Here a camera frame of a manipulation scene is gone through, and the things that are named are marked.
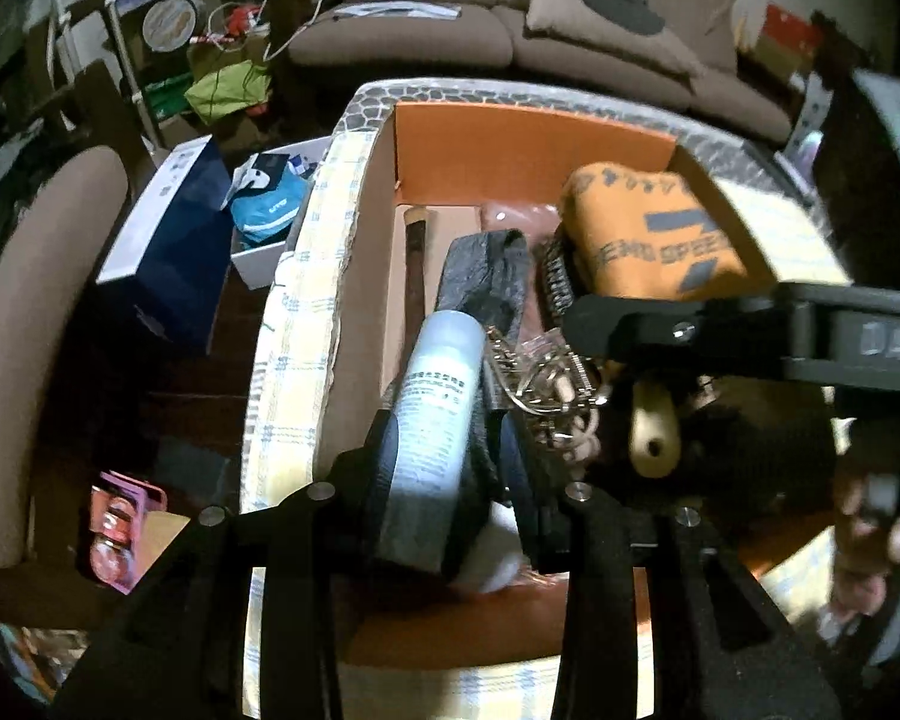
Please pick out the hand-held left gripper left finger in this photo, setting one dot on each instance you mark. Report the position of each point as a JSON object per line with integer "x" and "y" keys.
{"x": 375, "y": 495}

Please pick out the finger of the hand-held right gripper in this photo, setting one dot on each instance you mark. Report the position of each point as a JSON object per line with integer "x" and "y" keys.
{"x": 645, "y": 326}

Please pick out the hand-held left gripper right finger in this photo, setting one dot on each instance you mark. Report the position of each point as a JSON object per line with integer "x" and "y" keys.
{"x": 529, "y": 487}

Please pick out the orange cloth pouch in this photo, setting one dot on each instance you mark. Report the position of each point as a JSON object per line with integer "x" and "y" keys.
{"x": 637, "y": 225}

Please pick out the white plastic bottle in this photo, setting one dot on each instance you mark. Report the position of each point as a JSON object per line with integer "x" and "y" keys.
{"x": 435, "y": 405}

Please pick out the cardboard box orange inside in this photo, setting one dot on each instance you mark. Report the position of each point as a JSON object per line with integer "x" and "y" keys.
{"x": 495, "y": 157}

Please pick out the black patterned headband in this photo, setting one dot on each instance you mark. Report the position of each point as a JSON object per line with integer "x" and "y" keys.
{"x": 559, "y": 277}

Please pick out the cream spiral hair brush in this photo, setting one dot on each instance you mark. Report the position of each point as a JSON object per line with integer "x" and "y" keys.
{"x": 652, "y": 435}

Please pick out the yellow plaid tablecloth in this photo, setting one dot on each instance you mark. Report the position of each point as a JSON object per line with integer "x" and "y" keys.
{"x": 292, "y": 360}

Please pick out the white open carton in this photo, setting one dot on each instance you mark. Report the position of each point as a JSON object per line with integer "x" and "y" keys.
{"x": 259, "y": 266}

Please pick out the pink package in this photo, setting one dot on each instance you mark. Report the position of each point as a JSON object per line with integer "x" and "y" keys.
{"x": 120, "y": 532}

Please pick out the brown cushion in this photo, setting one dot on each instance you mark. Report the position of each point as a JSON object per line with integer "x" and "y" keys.
{"x": 630, "y": 45}

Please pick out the dark blue carton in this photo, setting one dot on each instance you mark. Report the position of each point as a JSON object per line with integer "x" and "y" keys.
{"x": 180, "y": 262}

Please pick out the blue packet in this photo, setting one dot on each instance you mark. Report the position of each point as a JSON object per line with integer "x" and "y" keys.
{"x": 266, "y": 210}

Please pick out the red cardboard box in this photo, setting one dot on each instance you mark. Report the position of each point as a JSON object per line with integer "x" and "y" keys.
{"x": 784, "y": 34}

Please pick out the black oval pad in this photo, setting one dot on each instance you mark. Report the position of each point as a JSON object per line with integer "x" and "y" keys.
{"x": 622, "y": 11}

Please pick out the brown padded chair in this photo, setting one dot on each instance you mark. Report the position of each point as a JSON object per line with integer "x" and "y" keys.
{"x": 30, "y": 360}

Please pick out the white papers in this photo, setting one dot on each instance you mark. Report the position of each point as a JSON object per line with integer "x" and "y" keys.
{"x": 397, "y": 11}

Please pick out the green bag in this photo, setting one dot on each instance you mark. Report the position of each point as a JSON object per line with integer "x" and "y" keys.
{"x": 225, "y": 94}

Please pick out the white pipe rack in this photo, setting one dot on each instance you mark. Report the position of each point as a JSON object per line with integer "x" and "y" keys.
{"x": 124, "y": 60}

